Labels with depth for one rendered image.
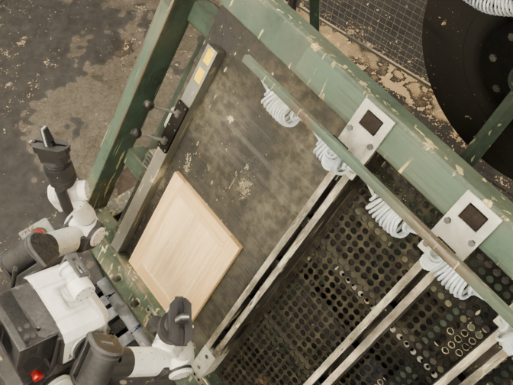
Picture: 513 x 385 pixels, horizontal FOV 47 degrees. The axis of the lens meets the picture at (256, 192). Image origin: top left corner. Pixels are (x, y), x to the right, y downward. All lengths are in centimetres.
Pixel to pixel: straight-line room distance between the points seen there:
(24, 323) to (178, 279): 62
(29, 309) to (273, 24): 106
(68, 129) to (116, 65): 60
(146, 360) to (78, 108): 244
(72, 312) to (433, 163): 111
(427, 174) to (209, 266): 91
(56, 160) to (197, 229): 53
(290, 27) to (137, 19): 298
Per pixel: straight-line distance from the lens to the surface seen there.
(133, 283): 236
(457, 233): 143
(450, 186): 143
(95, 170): 241
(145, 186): 220
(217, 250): 202
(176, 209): 212
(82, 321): 185
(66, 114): 403
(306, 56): 159
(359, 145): 151
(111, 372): 183
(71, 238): 212
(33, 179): 379
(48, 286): 190
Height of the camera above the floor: 305
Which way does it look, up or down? 59 degrees down
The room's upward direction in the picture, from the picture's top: 5 degrees clockwise
